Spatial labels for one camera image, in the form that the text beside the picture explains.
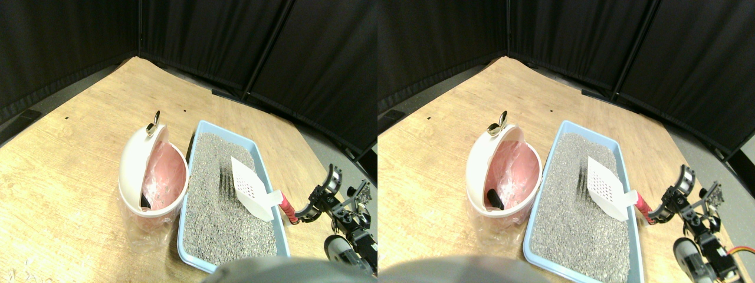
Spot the white bin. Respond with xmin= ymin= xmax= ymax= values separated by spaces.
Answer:
xmin=465 ymin=110 xmax=542 ymax=245
xmin=117 ymin=110 xmax=191 ymax=248

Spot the blue litter tray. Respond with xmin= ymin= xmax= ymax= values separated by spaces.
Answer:
xmin=177 ymin=120 xmax=291 ymax=274
xmin=523 ymin=120 xmax=645 ymax=283

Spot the black curtain stand pole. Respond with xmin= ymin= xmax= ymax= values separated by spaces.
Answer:
xmin=612 ymin=0 xmax=661 ymax=97
xmin=243 ymin=0 xmax=295 ymax=97
xmin=136 ymin=0 xmax=144 ymax=58
xmin=505 ymin=0 xmax=513 ymax=58

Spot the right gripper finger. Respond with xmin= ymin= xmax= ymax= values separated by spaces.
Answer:
xmin=672 ymin=164 xmax=698 ymax=204
xmin=294 ymin=199 xmax=325 ymax=225
xmin=319 ymin=164 xmax=344 ymax=204
xmin=647 ymin=199 xmax=678 ymax=225

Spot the black curtain stand foot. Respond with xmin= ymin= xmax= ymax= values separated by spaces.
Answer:
xmin=211 ymin=87 xmax=247 ymax=101
xmin=0 ymin=108 xmax=43 ymax=142
xmin=377 ymin=108 xmax=408 ymax=134
xmin=581 ymin=87 xmax=617 ymax=101

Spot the white scoop with red handle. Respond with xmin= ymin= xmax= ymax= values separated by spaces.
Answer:
xmin=587 ymin=156 xmax=653 ymax=223
xmin=230 ymin=156 xmax=300 ymax=225

